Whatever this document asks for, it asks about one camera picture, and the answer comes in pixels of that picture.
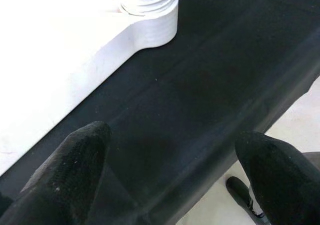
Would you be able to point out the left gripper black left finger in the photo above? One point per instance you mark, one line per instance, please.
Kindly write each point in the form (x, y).
(67, 175)

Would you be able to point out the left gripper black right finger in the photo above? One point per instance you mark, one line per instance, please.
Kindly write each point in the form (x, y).
(282, 182)

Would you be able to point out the white plastic children table top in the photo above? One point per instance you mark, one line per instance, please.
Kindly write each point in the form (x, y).
(50, 60)

